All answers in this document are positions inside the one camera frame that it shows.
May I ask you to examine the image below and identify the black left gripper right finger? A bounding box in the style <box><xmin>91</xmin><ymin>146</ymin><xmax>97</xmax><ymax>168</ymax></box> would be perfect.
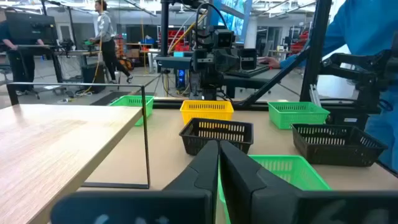
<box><xmin>220</xmin><ymin>140</ymin><xmax>398</xmax><ymax>224</ymax></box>

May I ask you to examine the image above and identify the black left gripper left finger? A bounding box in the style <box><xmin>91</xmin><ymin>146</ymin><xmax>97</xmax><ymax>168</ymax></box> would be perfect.
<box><xmin>50</xmin><ymin>140</ymin><xmax>220</xmax><ymax>224</ymax></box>

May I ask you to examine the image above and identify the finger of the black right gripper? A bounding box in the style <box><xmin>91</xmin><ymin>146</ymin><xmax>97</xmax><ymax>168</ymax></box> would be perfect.
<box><xmin>215</xmin><ymin>52</ymin><xmax>228</xmax><ymax>73</ymax></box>
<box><xmin>226</xmin><ymin>52</ymin><xmax>240</xmax><ymax>73</ymax></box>

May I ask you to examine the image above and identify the green plastic basket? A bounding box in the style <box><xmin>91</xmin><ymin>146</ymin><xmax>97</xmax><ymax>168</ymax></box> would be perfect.
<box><xmin>267</xmin><ymin>101</ymin><xmax>331</xmax><ymax>130</ymax></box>
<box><xmin>108</xmin><ymin>95</ymin><xmax>155</xmax><ymax>127</ymax></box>
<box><xmin>217</xmin><ymin>154</ymin><xmax>332</xmax><ymax>224</ymax></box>

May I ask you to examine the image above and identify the yellow plastic basket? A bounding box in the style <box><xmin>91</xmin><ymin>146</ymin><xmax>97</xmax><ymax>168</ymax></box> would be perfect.
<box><xmin>179</xmin><ymin>100</ymin><xmax>234</xmax><ymax>125</ymax></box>

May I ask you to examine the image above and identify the black plastic basket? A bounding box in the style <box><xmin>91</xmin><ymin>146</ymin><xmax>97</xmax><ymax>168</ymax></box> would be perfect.
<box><xmin>179</xmin><ymin>117</ymin><xmax>254</xmax><ymax>156</ymax></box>
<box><xmin>291</xmin><ymin>123</ymin><xmax>389</xmax><ymax>167</ymax></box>

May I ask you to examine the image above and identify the black keyboard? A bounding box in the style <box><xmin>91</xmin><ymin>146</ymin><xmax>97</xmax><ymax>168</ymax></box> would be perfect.
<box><xmin>225</xmin><ymin>64</ymin><xmax>271</xmax><ymax>78</ymax></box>

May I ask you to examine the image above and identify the computer tower with blue light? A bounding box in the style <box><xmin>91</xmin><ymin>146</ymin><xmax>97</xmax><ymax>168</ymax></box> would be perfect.
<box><xmin>175</xmin><ymin>68</ymin><xmax>188</xmax><ymax>90</ymax></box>

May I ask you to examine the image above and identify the grey desk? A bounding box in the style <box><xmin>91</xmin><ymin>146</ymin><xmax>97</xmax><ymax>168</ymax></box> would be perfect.
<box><xmin>154</xmin><ymin>55</ymin><xmax>282</xmax><ymax>99</ymax></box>

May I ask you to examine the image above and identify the person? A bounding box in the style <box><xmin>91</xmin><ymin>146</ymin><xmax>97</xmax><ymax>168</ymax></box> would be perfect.
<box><xmin>0</xmin><ymin>8</ymin><xmax>45</xmax><ymax>96</ymax></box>
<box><xmin>89</xmin><ymin>0</ymin><xmax>134</xmax><ymax>85</ymax></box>
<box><xmin>257</xmin><ymin>0</ymin><xmax>398</xmax><ymax>172</ymax></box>

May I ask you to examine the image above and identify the black floor cabinet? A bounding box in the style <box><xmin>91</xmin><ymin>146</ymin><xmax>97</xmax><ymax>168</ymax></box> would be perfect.
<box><xmin>81</xmin><ymin>62</ymin><xmax>106</xmax><ymax>94</ymax></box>

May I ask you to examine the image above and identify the black box with white label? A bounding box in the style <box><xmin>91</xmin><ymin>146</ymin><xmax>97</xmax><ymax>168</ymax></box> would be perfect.
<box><xmin>328</xmin><ymin>111</ymin><xmax>371</xmax><ymax>131</ymax></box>

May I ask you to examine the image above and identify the black monitor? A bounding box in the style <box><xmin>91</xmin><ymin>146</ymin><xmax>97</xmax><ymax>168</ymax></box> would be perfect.
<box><xmin>4</xmin><ymin>11</ymin><xmax>58</xmax><ymax>46</ymax></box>

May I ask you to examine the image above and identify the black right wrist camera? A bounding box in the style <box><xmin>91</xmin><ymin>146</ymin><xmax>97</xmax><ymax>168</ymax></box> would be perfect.
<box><xmin>214</xmin><ymin>28</ymin><xmax>236</xmax><ymax>49</ymax></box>

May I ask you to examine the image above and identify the yellow hanging cable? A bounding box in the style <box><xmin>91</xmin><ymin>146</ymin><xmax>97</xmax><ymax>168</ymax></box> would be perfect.
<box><xmin>167</xmin><ymin>14</ymin><xmax>208</xmax><ymax>54</ymax></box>

